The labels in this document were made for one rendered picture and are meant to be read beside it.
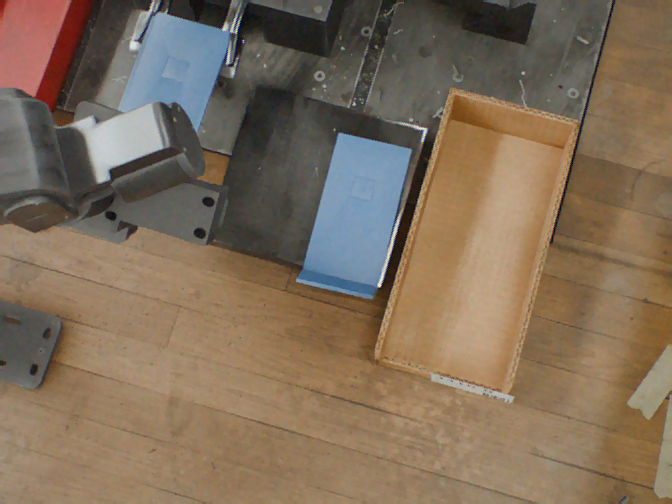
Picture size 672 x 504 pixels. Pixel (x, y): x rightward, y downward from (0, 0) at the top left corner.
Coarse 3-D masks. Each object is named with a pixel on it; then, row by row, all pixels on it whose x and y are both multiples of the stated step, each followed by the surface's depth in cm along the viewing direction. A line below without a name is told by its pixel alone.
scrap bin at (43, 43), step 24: (0, 0) 124; (24, 0) 124; (48, 0) 124; (72, 0) 118; (0, 24) 123; (24, 24) 123; (48, 24) 123; (72, 24) 120; (0, 48) 123; (24, 48) 123; (48, 48) 123; (72, 48) 121; (0, 72) 122; (24, 72) 122; (48, 72) 117; (48, 96) 119
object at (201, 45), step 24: (168, 24) 114; (192, 24) 113; (168, 48) 113; (192, 48) 113; (216, 48) 113; (144, 72) 112; (192, 72) 112; (144, 96) 112; (168, 96) 112; (192, 96) 112; (192, 120) 111
